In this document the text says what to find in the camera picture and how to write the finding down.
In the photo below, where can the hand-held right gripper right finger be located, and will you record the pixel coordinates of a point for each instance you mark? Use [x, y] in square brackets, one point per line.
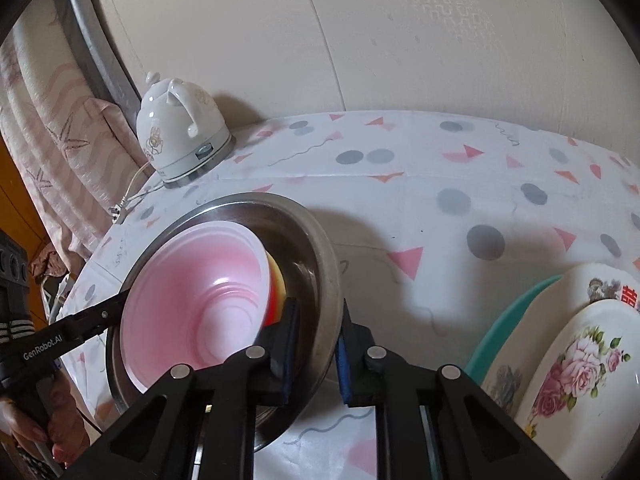
[344, 360]

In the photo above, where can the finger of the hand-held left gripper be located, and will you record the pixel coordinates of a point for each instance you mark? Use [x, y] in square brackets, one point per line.
[80, 325]

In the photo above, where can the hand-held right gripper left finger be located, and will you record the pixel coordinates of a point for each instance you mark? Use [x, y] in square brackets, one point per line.
[290, 345]

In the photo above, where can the yellow plastic bowl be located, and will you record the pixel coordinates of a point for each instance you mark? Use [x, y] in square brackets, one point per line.
[277, 285]

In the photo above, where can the stainless steel bowl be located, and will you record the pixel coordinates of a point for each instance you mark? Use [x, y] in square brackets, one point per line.
[310, 260]

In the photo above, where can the red plastic bowl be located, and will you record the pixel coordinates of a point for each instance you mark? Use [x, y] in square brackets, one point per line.
[200, 285]

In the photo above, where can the white rose print plate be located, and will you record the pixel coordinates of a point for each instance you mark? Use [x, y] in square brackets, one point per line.
[590, 375]

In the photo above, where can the white plate with red print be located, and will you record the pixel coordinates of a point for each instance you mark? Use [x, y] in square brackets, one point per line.
[595, 280]

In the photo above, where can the person's left hand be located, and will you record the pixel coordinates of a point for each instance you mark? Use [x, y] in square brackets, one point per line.
[20, 427]

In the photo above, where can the brown wooden panel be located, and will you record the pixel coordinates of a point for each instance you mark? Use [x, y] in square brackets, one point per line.
[15, 210]

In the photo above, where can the pink striped curtain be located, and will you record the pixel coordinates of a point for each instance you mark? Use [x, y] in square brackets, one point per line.
[50, 135]

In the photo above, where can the teal plate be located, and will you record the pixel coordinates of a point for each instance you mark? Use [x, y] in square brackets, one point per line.
[500, 330]

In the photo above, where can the white electric kettle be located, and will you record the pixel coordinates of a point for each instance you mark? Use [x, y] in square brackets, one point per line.
[170, 140]

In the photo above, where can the white patterned tablecloth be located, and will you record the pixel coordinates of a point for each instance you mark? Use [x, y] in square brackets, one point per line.
[450, 160]

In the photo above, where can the grey metal frame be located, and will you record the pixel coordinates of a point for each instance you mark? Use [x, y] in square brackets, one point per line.
[100, 35]

